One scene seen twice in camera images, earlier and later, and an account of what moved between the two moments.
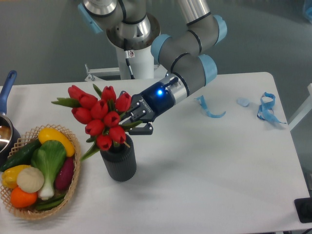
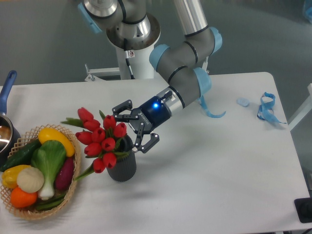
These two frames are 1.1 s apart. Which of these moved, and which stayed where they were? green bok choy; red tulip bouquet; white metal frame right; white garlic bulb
Moved: red tulip bouquet
Stayed: green bok choy; white garlic bulb; white metal frame right
